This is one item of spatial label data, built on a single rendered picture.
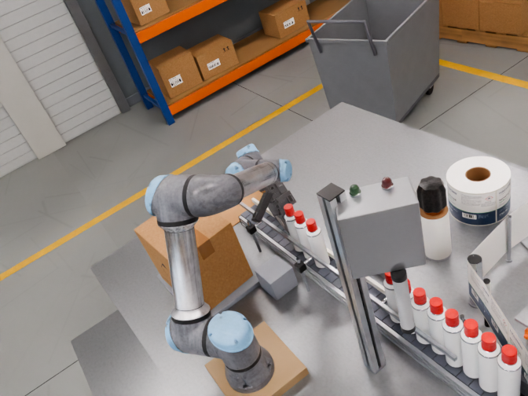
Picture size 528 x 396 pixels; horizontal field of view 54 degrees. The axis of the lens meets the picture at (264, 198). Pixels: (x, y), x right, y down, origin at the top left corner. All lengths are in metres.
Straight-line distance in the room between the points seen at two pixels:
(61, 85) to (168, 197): 4.19
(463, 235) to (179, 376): 1.05
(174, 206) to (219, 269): 0.48
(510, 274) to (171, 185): 1.05
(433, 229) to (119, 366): 1.14
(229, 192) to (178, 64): 3.75
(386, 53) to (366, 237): 2.45
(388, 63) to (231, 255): 2.07
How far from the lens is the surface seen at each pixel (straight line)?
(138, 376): 1.88
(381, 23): 4.39
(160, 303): 2.05
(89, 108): 5.66
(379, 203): 1.12
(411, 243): 1.18
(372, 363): 1.57
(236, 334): 1.48
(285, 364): 1.65
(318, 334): 1.73
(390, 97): 3.69
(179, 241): 1.46
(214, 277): 1.83
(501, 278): 1.75
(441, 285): 1.73
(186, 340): 1.56
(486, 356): 1.39
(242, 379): 1.61
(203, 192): 1.37
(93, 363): 2.02
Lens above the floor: 2.20
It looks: 37 degrees down
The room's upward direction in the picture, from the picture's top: 20 degrees counter-clockwise
